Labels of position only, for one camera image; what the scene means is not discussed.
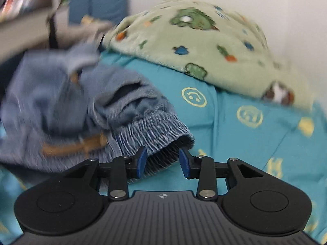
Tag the grey cloth on chair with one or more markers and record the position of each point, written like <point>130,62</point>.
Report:
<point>68,35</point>

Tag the teal smiley bed sheet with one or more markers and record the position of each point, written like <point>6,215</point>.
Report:
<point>270,166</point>

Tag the blue folded cushion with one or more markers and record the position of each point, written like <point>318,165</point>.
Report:
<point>112,10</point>

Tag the brown drawstring belt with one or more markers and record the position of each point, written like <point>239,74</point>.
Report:
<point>85,146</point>

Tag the white desk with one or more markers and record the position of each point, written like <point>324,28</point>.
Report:
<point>24,32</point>

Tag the green cartoon fleece blanket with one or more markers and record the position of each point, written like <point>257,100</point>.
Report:
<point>220,47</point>

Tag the blue denim jeans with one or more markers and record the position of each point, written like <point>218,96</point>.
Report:
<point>63,96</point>

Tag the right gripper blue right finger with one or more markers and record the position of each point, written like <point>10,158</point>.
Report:
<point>203,169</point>

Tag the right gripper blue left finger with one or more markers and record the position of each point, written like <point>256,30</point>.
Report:
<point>121,170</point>

